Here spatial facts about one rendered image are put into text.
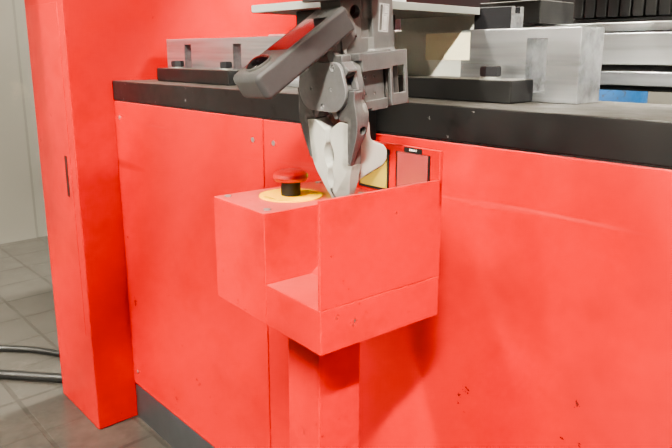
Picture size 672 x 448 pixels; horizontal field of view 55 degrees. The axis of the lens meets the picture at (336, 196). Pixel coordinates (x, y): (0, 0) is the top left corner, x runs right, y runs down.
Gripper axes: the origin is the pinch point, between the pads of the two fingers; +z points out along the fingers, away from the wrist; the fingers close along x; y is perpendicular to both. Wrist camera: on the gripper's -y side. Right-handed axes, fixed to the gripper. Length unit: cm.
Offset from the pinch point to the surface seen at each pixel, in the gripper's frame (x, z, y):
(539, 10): 15, -16, 56
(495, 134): -1.7, -2.6, 22.9
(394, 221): -4.8, 2.5, 3.3
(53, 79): 113, -7, 6
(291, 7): 19.2, -18.7, 9.9
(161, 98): 80, -3, 18
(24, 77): 301, 2, 43
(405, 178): -0.2, 0.2, 9.5
